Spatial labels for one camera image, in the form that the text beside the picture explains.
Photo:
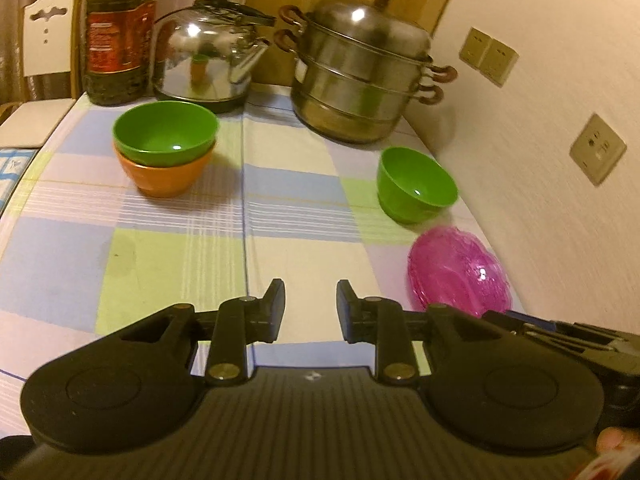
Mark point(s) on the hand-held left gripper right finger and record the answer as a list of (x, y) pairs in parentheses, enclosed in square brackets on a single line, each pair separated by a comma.
[(345, 310)]

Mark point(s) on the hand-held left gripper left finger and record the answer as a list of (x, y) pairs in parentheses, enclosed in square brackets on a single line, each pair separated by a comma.
[(276, 310)]

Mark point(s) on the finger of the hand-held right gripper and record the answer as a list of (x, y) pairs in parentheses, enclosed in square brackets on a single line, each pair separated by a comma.
[(515, 322), (585, 334)]

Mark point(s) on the orange plastic bowl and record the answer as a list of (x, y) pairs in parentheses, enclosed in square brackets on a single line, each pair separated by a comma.
[(165, 180)]

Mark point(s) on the large green plastic bowl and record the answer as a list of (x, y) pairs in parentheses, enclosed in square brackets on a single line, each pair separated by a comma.
[(165, 130)]

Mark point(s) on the person's right hand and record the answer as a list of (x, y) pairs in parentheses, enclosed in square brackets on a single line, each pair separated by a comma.
[(615, 440)]

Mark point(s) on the pastel checkered tablecloth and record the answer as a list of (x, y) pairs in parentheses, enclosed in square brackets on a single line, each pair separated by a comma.
[(175, 250)]

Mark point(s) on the small green plastic bowl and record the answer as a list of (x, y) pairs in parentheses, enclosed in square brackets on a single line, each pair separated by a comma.
[(415, 185)]

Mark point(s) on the stainless steel steamer pot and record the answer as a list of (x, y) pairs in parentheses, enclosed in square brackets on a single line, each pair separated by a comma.
[(360, 75)]

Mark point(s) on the stainless steel kettle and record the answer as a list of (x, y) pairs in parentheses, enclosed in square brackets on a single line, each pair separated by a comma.
[(200, 55)]

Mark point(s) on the blue white checkered cloth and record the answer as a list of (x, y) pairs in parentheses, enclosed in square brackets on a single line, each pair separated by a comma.
[(12, 170)]

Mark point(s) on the cooking oil bottle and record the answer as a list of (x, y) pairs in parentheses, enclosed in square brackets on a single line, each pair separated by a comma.
[(117, 35)]

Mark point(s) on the white wooden chair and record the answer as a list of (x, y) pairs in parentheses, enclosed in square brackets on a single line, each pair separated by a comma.
[(45, 40)]

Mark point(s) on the beige wall socket plate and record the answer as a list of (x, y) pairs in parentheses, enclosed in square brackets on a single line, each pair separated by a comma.
[(597, 150)]

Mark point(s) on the beige wall outlet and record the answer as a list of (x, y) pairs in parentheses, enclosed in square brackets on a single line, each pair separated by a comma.
[(474, 47), (500, 62)]

